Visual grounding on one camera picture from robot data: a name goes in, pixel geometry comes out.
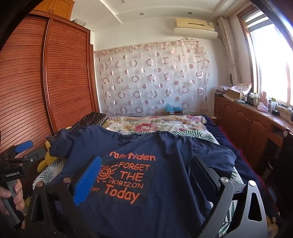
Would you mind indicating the person's left hand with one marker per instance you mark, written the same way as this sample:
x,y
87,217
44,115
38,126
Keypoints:
x,y
19,196

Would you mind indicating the navy printed t-shirt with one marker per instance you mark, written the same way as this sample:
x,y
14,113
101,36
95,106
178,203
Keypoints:
x,y
160,203

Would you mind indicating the wall air conditioner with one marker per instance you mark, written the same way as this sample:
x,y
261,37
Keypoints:
x,y
194,28

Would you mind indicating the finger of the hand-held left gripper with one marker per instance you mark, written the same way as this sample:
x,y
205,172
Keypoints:
x,y
37,153
24,146

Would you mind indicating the navy blanket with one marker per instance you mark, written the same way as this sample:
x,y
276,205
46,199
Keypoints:
x,y
247,160

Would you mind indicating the stack of papers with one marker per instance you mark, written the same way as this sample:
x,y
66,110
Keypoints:
x,y
222,90

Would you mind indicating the floral blanket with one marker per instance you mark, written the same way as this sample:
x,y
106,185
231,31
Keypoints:
x,y
148,124

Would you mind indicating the wooden slatted wardrobe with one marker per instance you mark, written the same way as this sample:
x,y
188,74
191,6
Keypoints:
x,y
66,75

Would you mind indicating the palm-leaf bed sheet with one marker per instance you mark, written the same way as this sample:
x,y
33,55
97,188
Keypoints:
x,y
51,170

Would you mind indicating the yellow plush toy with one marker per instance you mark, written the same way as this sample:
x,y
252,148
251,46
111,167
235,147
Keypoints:
x,y
47,160

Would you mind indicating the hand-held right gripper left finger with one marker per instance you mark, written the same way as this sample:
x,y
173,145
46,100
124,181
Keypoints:
x,y
88,180

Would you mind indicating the sheer circle-patterned curtain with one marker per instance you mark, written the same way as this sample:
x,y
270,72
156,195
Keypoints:
x,y
148,77

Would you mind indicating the blue toy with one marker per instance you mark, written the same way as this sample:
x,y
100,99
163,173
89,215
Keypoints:
x,y
172,109

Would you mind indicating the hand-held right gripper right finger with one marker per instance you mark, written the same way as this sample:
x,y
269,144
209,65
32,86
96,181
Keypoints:
x,y
201,176

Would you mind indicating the wooden sideboard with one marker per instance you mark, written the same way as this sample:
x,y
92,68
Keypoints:
x,y
247,128

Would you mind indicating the dark chair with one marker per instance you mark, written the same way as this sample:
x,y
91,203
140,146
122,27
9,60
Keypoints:
x,y
281,164

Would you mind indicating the window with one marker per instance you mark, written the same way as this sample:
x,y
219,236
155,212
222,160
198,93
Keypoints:
x,y
272,57

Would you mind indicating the small black box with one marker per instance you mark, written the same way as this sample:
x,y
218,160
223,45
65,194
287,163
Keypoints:
x,y
275,112

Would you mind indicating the white floral window curtain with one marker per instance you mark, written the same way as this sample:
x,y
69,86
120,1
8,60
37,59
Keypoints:
x,y
229,50

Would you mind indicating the dark medallion-patterned folded cloth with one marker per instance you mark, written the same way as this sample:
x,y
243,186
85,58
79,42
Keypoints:
x,y
91,119

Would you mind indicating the wooden overhead cupboard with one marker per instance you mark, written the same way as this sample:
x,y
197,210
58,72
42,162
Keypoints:
x,y
57,8

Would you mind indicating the pink figurine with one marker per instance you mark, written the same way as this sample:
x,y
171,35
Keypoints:
x,y
263,104

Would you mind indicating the white bottle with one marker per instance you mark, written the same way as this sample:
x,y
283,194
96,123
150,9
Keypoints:
x,y
272,105

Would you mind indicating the cardboard box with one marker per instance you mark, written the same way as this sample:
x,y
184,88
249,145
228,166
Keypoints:
x,y
234,95

